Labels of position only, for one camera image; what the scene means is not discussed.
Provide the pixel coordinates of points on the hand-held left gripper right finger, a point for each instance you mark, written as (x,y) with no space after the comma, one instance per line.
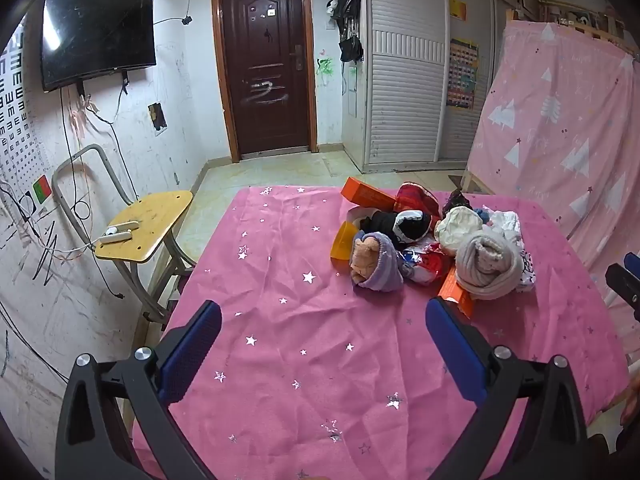
(452,345)

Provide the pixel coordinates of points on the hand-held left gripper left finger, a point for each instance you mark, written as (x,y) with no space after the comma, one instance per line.
(192,350)

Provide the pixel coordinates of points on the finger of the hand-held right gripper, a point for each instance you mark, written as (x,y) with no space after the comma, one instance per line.
(621,280)

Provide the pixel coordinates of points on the red snack wrapper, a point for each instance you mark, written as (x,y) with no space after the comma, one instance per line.
(430,265)

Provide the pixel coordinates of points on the grey rolled sock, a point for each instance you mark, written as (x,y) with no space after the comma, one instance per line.
(487,265)

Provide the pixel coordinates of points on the purple rolled sock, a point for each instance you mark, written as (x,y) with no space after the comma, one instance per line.
(380,270)

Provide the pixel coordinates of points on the pink star tablecloth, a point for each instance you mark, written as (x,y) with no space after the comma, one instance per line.
(300,340)

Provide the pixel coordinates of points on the cream rolled sock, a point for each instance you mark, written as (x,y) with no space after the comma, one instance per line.
(457,227)

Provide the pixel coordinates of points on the black and white sock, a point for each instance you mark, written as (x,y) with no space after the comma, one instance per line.
(410,227)

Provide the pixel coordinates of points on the white patterned sock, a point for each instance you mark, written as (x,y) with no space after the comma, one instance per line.
(507,222)

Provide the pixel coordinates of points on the blue sock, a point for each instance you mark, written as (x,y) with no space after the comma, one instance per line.
(483,215)

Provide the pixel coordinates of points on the white power strip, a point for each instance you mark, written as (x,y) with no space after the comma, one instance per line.
(117,233)

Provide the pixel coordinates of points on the yellow wooden chair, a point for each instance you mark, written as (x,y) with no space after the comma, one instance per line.
(150,215)

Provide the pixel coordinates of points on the orange plastic cup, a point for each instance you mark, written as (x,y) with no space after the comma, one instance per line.
(342,242)

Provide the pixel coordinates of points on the red patterned sock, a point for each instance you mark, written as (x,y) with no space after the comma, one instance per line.
(417,197)

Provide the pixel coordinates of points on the pink tree-print curtain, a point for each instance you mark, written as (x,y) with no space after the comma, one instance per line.
(550,135)

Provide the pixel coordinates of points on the white slatted wardrobe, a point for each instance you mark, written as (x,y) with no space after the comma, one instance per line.
(405,110)

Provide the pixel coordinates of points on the colourful chart poster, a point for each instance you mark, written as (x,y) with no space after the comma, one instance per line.
(462,72)

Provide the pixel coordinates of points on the eye chart poster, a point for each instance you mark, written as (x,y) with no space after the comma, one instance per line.
(15,125)

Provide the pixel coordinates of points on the dark brown door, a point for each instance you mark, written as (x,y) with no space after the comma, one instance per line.
(265,60)

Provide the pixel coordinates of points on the yellow wardrobe sticker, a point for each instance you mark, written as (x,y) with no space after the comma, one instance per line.
(457,9)

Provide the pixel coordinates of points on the red and green wall sticker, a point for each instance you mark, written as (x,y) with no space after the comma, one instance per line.
(42,190)

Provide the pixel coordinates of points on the broken wall socket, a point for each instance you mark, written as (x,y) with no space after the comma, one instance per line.
(157,117)

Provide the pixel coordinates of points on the black wall television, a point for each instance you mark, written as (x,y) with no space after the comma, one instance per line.
(95,30)

